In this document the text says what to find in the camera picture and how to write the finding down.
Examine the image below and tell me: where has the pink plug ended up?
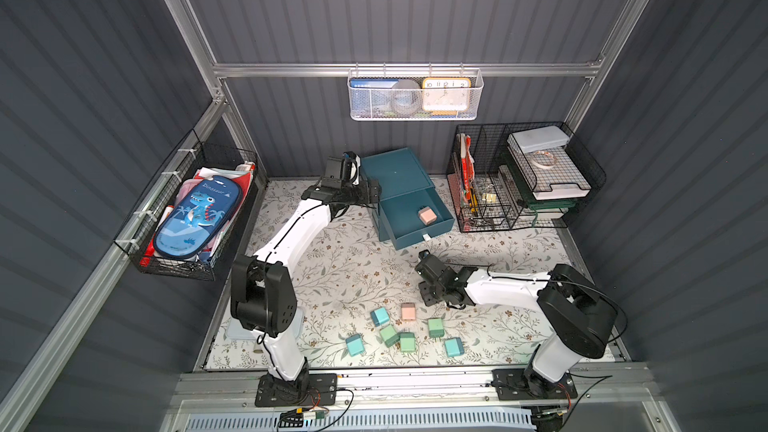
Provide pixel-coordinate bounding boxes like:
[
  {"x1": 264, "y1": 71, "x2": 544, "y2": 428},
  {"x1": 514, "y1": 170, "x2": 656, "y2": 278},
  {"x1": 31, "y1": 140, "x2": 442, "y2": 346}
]
[
  {"x1": 401, "y1": 303, "x2": 416, "y2": 322},
  {"x1": 418, "y1": 207, "x2": 438, "y2": 225}
]

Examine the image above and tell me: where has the teal drawer cabinet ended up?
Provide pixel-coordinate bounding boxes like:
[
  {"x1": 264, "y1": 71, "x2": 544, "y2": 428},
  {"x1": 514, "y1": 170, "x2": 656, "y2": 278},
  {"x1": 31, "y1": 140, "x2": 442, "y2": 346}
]
[{"x1": 362, "y1": 148, "x2": 455, "y2": 250}]

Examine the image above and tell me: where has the blue plug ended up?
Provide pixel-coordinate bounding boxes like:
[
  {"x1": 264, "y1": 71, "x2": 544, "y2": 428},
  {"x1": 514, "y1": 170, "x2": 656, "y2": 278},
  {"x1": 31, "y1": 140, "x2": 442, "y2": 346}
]
[
  {"x1": 444, "y1": 337, "x2": 465, "y2": 358},
  {"x1": 370, "y1": 307, "x2": 390, "y2": 327},
  {"x1": 345, "y1": 334, "x2": 365, "y2": 356}
]

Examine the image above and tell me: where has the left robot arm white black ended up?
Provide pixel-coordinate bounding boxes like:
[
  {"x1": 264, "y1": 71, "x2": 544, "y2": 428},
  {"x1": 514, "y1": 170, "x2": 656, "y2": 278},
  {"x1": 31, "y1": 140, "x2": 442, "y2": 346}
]
[{"x1": 230, "y1": 152, "x2": 381, "y2": 385}]

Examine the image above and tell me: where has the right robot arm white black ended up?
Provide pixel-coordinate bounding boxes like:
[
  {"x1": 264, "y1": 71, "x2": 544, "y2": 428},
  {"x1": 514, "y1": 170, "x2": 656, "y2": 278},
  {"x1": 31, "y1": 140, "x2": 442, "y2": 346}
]
[{"x1": 415, "y1": 250, "x2": 627, "y2": 398}]

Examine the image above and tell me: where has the green plug right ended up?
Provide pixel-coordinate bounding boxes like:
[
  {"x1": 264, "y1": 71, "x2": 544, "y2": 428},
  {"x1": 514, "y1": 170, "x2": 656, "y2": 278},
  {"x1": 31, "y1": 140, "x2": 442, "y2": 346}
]
[{"x1": 427, "y1": 318, "x2": 445, "y2": 338}]

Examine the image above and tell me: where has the green plug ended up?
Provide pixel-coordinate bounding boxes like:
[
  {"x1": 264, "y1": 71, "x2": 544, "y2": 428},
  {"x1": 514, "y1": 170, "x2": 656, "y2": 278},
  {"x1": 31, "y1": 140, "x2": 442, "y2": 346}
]
[
  {"x1": 399, "y1": 332, "x2": 417, "y2": 353},
  {"x1": 379, "y1": 325, "x2": 400, "y2": 348},
  {"x1": 427, "y1": 318, "x2": 445, "y2": 338}
]

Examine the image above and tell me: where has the green plug middle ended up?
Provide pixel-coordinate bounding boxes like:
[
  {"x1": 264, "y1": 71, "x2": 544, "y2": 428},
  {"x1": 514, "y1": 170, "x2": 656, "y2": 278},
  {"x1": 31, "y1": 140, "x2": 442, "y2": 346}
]
[{"x1": 399, "y1": 332, "x2": 417, "y2": 353}]

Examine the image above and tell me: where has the green plug left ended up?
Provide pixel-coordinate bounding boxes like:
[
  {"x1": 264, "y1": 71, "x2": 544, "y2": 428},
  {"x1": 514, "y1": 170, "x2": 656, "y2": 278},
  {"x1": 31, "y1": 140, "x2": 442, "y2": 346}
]
[{"x1": 379, "y1": 325, "x2": 400, "y2": 348}]

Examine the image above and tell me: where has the floral table mat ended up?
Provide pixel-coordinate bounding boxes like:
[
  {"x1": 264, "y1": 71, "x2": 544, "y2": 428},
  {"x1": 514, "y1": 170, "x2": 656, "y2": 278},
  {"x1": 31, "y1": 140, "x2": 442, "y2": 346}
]
[{"x1": 203, "y1": 176, "x2": 619, "y2": 371}]

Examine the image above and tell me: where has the red book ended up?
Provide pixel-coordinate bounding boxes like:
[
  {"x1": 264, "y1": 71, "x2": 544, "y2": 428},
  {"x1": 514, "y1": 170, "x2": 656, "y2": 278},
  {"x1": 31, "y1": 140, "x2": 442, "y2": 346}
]
[{"x1": 457, "y1": 133, "x2": 475, "y2": 208}]

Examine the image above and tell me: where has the grey tape roll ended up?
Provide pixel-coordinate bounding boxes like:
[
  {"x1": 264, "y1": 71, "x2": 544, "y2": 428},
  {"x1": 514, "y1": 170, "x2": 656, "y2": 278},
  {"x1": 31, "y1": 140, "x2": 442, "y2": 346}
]
[{"x1": 390, "y1": 79, "x2": 422, "y2": 116}]

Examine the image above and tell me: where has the yellow alarm clock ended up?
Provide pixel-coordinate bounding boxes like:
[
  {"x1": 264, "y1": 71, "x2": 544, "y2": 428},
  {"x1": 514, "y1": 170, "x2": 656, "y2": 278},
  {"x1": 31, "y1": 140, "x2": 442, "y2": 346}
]
[{"x1": 422, "y1": 77, "x2": 472, "y2": 113}]

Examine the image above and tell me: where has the checkered notebook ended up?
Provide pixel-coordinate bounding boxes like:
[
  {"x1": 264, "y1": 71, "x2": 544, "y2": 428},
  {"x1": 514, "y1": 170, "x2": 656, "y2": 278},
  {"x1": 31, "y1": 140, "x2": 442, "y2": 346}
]
[{"x1": 507, "y1": 135, "x2": 592, "y2": 201}]

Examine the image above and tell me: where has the blue dinosaur pencil case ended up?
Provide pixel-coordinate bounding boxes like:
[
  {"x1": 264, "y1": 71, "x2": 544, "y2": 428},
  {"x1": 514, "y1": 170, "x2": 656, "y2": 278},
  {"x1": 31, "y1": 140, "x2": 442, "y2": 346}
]
[{"x1": 153, "y1": 175, "x2": 242, "y2": 260}]

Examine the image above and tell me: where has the white box on organizer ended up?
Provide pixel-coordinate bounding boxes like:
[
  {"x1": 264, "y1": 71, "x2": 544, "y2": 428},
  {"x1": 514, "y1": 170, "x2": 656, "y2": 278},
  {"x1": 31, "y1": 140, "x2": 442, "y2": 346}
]
[{"x1": 512, "y1": 126, "x2": 570, "y2": 154}]

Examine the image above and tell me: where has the white wire wall basket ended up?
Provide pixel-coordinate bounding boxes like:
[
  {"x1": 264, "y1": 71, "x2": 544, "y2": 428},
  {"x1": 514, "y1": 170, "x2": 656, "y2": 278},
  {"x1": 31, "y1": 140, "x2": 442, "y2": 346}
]
[{"x1": 347, "y1": 65, "x2": 484, "y2": 121}]

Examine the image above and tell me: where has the black wire desk organizer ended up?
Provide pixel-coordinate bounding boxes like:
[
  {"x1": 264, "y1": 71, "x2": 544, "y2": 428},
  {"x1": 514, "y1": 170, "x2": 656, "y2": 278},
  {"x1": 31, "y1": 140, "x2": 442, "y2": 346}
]
[{"x1": 446, "y1": 122, "x2": 606, "y2": 233}]

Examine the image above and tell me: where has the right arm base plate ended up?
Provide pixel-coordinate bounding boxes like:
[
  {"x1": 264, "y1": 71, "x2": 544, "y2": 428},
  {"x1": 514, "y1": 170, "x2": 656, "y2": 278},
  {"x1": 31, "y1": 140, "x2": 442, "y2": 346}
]
[{"x1": 490, "y1": 368, "x2": 579, "y2": 401}]

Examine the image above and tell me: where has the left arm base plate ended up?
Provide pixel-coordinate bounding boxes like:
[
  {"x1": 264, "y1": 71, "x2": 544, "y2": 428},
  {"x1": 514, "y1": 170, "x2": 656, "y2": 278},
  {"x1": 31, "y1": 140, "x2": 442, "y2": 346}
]
[{"x1": 254, "y1": 373, "x2": 338, "y2": 408}]

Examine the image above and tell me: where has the black wire side basket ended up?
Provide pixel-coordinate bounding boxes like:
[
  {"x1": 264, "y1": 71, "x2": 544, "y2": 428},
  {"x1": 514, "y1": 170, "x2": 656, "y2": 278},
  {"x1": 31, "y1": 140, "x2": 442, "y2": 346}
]
[{"x1": 115, "y1": 134, "x2": 258, "y2": 281}]

